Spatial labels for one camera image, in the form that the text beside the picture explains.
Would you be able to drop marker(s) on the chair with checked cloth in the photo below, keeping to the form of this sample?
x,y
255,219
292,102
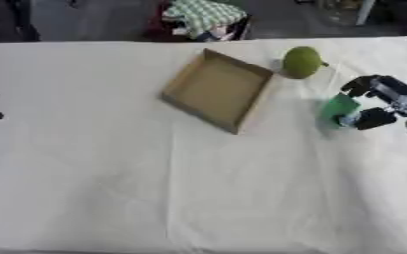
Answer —
x,y
201,20

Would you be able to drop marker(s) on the green block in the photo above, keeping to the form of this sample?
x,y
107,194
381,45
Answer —
x,y
336,107

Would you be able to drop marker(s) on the green toy pear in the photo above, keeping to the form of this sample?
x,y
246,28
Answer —
x,y
300,63

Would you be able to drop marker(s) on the tan cardboard box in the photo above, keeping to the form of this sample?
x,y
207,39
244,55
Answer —
x,y
217,88

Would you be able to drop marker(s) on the white post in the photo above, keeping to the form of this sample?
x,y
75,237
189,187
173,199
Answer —
x,y
365,11

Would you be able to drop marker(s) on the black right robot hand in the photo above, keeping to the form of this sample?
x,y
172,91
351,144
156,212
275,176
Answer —
x,y
381,89

